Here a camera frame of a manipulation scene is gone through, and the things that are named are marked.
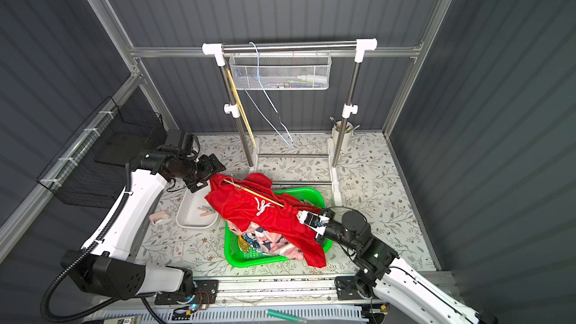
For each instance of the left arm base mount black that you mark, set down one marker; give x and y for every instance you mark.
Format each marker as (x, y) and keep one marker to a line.
(196, 292)

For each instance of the white plastic tray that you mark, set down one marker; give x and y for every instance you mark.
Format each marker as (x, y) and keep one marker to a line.
(188, 215)

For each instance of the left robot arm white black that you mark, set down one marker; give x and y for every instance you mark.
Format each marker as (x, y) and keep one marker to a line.
(102, 266)

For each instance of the black wire wall basket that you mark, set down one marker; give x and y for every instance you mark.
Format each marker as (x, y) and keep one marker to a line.
(91, 171)

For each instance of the steel clothes rack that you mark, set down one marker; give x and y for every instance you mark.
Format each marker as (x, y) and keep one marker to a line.
(299, 110)

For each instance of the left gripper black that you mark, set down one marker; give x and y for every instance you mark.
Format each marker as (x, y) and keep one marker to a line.
(205, 172)

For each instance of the light blue wire hanger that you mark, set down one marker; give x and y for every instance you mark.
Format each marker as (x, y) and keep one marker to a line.
(286, 136)

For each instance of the pink clothespin by tray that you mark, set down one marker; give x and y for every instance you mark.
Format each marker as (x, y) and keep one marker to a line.
(160, 217)

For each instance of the pink clothespin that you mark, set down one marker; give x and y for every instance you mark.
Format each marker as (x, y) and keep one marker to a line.
(160, 217)
(206, 210)

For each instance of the yellow hanger of printed shorts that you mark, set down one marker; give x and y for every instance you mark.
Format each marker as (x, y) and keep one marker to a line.
(239, 104)

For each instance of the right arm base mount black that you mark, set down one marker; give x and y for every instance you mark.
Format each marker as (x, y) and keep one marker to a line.
(351, 288)

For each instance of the pink navy patterned shorts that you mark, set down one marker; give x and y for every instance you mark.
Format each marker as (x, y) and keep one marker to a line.
(274, 244)

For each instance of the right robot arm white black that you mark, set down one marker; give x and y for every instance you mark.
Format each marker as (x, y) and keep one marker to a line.
(383, 274)

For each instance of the green marker pen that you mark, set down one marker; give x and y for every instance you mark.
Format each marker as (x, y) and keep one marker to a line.
(287, 317)

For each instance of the red shorts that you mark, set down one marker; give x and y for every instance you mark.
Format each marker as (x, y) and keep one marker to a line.
(242, 208)

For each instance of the white wire mesh basket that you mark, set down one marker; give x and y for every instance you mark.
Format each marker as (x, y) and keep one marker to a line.
(281, 71)

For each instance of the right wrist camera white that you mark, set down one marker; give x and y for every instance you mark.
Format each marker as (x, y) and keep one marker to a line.
(317, 222)

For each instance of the blue yellow white printed shorts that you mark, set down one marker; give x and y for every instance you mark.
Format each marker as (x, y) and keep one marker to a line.
(247, 243)

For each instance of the yellow hanger of red shorts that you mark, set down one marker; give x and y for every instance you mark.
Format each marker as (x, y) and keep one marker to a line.
(261, 196)

